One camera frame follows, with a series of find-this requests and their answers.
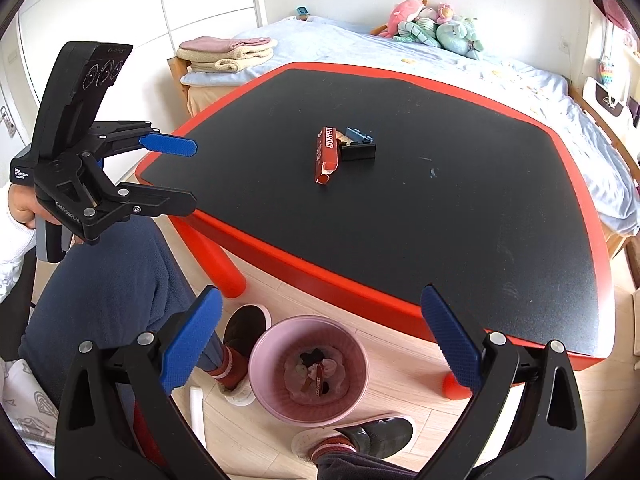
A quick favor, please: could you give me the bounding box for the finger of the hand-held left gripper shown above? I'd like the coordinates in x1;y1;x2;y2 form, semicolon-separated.
80;120;199;161
85;172;199;237

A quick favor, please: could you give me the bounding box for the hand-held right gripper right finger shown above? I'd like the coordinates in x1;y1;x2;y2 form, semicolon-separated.
415;285;587;480

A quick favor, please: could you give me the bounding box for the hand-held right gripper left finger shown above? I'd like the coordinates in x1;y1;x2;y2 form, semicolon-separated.
54;285;228;480

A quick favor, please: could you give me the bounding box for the pink trash bin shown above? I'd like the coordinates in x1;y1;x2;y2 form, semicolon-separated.
248;316;370;428

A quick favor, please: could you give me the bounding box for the person's left forearm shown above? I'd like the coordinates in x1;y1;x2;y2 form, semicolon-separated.
0;210;39;306

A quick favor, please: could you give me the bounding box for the person's left hand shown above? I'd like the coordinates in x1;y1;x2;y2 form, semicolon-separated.
6;185;38;227

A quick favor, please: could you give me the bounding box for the dark slipper with white sole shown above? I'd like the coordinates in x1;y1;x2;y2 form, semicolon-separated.
220;304;273;407
291;412;416;464

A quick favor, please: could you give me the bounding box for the white stick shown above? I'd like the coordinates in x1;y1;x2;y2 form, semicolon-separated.
189;386;206;442

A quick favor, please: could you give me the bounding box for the person's left leg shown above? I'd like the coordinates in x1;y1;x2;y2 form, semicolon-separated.
20;217;251;466

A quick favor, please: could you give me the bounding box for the person's leg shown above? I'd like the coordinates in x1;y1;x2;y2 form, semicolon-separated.
312;435;418;480
20;217;251;466

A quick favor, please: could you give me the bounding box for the folded beige blanket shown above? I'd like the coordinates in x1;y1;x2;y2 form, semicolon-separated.
176;47;277;76

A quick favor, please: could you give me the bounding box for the folded pink towel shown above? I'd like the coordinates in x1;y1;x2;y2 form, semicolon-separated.
177;36;279;57

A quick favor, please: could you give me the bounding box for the white wardrobe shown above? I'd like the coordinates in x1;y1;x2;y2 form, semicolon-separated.
0;0;264;163

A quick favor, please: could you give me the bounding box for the red-rimmed black table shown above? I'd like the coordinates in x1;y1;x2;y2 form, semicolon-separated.
135;62;617;402

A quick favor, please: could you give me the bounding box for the dark red lettered box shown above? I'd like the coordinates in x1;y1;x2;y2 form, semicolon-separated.
313;126;346;186

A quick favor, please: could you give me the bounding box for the person's right leg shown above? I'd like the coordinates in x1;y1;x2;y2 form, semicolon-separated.
312;435;418;480

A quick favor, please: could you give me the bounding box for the patterned white cloth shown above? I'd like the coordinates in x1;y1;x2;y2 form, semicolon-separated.
0;359;57;447

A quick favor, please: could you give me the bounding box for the small blue and black box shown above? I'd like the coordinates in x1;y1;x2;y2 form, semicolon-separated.
340;127;377;162

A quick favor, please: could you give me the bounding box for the wooden bed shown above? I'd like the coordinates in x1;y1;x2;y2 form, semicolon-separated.
167;14;640;261

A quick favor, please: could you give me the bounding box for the light blue bedsheet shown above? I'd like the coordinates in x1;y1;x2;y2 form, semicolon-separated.
181;14;640;238

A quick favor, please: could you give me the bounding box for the pink plush toy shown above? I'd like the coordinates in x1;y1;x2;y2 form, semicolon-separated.
384;0;434;39

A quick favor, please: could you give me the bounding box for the green striped plush toy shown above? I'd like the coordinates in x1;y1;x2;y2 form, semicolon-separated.
394;17;442;44

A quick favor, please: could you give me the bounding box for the white and black tote bag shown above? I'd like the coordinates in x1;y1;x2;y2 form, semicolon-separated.
582;76;637;132

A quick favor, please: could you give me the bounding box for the mint green plush toy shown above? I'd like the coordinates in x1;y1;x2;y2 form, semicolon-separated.
436;16;485;61

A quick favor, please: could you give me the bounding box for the pink hat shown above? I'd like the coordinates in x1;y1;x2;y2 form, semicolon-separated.
600;0;634;32

